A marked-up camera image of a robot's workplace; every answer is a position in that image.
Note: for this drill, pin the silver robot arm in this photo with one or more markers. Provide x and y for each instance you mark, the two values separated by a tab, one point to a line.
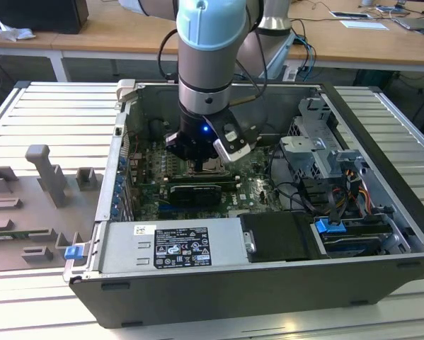
204	71

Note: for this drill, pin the CPU socket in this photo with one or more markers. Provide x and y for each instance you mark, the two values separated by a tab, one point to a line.
187	169

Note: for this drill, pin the black RAM slot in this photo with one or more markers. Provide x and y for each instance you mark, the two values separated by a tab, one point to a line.
218	179
218	176

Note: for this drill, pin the black graphics card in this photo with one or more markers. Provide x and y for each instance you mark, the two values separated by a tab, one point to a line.
195	195

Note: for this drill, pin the green motherboard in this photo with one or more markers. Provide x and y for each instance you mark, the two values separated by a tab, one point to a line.
254	191

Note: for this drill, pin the grey case latch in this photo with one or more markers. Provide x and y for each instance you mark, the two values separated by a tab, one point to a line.
126	90

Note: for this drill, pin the grey metal disk cage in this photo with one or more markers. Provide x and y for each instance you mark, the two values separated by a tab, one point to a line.
303	148

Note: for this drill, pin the white power adapter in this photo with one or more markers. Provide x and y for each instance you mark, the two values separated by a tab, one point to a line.
290	74

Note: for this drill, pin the grey power supply unit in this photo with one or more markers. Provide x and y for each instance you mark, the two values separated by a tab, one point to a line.
126	248

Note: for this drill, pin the wooden desk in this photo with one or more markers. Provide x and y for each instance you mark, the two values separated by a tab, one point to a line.
126	35

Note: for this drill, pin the black plastic shroud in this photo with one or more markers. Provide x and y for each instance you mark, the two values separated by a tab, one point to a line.
279	237

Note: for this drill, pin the hard disk in blue carrier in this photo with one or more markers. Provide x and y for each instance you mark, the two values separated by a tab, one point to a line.
330	226

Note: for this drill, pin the blue plastic clip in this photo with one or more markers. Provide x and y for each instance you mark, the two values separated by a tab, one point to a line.
73	253

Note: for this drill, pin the black open PC case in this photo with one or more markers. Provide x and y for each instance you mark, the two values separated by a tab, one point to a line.
233	301

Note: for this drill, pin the grey parts rack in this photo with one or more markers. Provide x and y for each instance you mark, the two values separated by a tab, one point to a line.
38	212

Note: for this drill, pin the flat tablet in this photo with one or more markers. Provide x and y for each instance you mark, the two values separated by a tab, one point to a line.
349	14

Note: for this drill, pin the white paper sheet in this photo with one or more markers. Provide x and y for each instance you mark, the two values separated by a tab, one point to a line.
364	25

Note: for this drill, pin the green RAM stick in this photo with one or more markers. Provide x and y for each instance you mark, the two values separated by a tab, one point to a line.
6	234

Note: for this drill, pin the crumpled white paper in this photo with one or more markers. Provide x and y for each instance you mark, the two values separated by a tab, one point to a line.
15	32

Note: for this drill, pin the grey laptop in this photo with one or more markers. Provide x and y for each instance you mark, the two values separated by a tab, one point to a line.
413	23

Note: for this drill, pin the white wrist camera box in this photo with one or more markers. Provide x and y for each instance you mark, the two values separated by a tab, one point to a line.
233	152

